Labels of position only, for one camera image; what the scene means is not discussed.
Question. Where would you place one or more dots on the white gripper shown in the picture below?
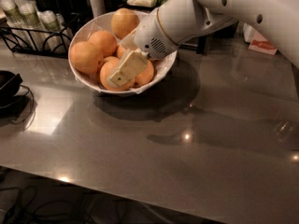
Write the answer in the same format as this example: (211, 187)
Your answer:
(151, 36)

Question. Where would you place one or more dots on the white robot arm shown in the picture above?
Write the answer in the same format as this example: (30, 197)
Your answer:
(276, 20)

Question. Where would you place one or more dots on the centre orange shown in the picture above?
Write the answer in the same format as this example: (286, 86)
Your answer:
(120, 51)

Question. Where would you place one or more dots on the small hidden orange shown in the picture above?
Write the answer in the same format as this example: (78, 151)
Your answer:
(111, 59)

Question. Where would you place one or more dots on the front right orange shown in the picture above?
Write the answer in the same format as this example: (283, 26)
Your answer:
(146, 76)

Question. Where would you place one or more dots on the upper left orange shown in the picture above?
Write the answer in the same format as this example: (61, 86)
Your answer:
(104, 41)

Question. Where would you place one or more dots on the top orange in bowl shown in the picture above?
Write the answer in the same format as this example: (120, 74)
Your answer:
(123, 22)

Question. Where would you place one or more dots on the far left orange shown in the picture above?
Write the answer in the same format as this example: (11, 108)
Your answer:
(85, 57)

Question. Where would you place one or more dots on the white bowl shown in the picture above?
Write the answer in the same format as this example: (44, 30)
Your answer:
(103, 22)

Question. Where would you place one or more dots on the black condiment shelf rack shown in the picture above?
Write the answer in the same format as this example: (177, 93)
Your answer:
(202, 44)

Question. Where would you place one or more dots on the white cylinder cup holder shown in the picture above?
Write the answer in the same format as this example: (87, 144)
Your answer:
(96, 0)

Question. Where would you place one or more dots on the right paper cup stack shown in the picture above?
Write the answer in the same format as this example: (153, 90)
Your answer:
(51, 24)

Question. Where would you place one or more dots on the paper cup stack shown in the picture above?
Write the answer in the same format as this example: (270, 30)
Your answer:
(32, 25)
(15, 21)
(51, 24)

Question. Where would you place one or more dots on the middle paper cup stack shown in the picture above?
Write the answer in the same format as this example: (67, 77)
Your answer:
(32, 25)

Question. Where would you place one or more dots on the left paper cup stack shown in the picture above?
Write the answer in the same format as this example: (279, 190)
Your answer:
(15, 21)

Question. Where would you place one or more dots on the black device at left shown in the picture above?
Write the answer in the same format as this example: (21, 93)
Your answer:
(16, 100)

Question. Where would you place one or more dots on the red white paper packet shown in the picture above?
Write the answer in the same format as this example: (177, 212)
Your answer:
(261, 44)

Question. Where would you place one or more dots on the black wire cup rack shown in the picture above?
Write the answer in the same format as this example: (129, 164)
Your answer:
(68, 29)

